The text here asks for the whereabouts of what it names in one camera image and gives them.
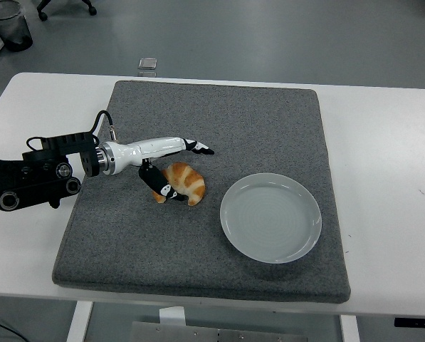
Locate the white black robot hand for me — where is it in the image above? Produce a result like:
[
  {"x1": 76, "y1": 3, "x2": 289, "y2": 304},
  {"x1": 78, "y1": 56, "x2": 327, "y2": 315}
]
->
[{"x1": 107, "y1": 135, "x2": 216, "y2": 204}]

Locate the golden croissant bread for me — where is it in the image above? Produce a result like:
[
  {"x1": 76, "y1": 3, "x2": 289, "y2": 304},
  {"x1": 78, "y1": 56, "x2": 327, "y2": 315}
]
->
[{"x1": 152, "y1": 162, "x2": 206, "y2": 207}]

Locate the pale grey round plate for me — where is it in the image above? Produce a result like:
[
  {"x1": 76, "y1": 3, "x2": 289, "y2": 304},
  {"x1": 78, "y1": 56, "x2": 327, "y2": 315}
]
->
[{"x1": 219, "y1": 172, "x2": 322, "y2": 264}]

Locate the grey metal plate with screws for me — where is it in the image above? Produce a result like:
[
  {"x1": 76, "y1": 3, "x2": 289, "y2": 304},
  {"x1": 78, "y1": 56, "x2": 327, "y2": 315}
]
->
[{"x1": 128, "y1": 321, "x2": 304, "y2": 342}]

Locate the grey felt mat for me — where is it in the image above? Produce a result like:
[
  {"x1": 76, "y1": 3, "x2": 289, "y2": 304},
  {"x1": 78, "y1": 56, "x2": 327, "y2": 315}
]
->
[{"x1": 51, "y1": 80, "x2": 352, "y2": 304}]

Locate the black office chair base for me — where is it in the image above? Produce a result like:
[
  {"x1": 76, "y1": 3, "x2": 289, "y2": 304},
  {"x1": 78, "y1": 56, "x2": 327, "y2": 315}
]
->
[{"x1": 36, "y1": 0, "x2": 98, "y2": 21}]

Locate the black mesh trash bin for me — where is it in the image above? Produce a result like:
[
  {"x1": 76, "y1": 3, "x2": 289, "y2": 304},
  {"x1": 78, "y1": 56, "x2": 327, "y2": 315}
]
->
[{"x1": 0, "y1": 0, "x2": 34, "y2": 52}]

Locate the white table leg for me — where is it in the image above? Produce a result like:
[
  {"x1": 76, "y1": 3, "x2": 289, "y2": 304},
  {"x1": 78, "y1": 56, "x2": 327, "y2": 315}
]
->
[
  {"x1": 339, "y1": 315, "x2": 360, "y2": 342},
  {"x1": 66, "y1": 301, "x2": 94, "y2": 342}
]

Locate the black table control panel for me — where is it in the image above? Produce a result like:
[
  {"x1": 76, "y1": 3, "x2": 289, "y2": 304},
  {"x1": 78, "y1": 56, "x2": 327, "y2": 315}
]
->
[{"x1": 393, "y1": 316, "x2": 425, "y2": 328}]

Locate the white table bracket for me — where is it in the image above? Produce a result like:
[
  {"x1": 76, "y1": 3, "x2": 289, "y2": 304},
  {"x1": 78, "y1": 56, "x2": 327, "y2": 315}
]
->
[{"x1": 158, "y1": 306, "x2": 187, "y2": 327}]

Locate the black floor cable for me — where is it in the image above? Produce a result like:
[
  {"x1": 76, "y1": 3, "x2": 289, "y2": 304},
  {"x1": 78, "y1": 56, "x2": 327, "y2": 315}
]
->
[{"x1": 0, "y1": 315, "x2": 21, "y2": 342}]

